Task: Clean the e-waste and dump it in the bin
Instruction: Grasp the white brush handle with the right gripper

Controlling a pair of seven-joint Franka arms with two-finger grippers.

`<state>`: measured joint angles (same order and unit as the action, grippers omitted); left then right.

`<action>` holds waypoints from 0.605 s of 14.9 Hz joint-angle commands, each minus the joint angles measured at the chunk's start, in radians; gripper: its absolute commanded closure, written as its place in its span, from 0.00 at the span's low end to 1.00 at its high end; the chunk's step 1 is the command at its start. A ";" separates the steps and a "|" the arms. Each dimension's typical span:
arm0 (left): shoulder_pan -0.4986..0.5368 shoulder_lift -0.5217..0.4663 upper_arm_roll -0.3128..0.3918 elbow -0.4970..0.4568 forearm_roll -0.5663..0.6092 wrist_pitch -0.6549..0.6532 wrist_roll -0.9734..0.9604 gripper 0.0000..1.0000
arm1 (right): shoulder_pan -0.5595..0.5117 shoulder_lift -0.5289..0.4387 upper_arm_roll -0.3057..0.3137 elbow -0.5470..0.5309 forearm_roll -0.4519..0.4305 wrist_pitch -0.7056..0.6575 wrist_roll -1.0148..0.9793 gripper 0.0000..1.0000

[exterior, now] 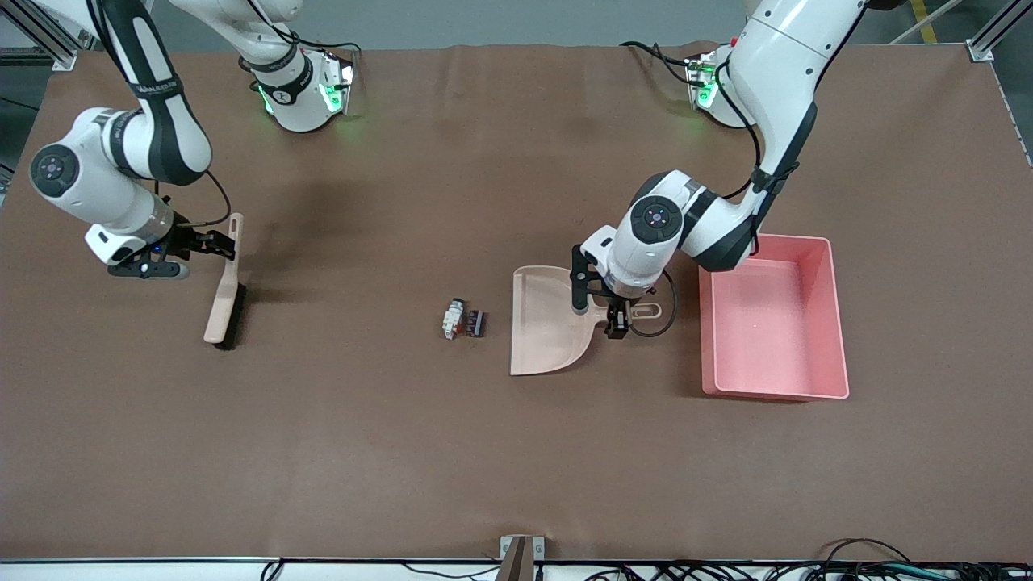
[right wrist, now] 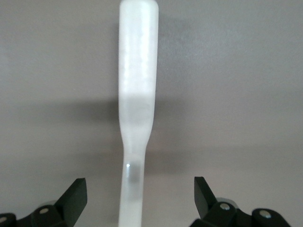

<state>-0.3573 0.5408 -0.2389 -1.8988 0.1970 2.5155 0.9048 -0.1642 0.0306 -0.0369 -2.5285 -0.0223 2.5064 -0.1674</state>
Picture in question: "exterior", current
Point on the beige hand brush black bristles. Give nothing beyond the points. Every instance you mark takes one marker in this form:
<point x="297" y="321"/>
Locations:
<point x="222" y="311"/>

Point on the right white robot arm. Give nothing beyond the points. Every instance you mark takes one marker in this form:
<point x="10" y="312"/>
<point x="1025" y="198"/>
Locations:
<point x="81" y="177"/>

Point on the white electronic component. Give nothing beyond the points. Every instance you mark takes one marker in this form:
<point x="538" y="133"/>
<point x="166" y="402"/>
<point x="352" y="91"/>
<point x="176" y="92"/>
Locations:
<point x="452" y="319"/>

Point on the metal connector box green light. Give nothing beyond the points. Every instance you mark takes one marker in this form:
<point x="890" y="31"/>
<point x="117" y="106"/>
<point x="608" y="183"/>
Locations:
<point x="339" y="85"/>
<point x="699" y="81"/>

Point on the metal bracket at table edge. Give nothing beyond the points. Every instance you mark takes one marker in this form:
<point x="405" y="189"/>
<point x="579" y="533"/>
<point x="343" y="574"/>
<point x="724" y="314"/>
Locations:
<point x="520" y="557"/>

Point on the pink plastic bin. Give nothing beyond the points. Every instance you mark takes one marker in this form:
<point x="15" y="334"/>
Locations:
<point x="775" y="339"/>

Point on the brown table cover sheet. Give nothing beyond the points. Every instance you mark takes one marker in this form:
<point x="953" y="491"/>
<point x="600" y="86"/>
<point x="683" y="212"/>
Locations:
<point x="403" y="452"/>

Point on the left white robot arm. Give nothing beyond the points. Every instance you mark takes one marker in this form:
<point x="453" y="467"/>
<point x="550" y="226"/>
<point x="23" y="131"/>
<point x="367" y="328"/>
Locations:
<point x="783" y="64"/>

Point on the aluminium frame profile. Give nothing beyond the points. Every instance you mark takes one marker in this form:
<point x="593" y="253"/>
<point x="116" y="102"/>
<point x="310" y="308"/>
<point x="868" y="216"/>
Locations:
<point x="40" y="36"/>
<point x="993" y="36"/>

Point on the beige plastic dustpan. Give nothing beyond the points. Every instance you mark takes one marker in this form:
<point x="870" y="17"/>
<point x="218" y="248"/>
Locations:
<point x="541" y="331"/>

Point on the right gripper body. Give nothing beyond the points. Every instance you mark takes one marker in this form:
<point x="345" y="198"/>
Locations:
<point x="190" y="240"/>

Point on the black purple electronic component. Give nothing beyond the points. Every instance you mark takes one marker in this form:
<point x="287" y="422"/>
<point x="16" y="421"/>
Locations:
<point x="477" y="323"/>

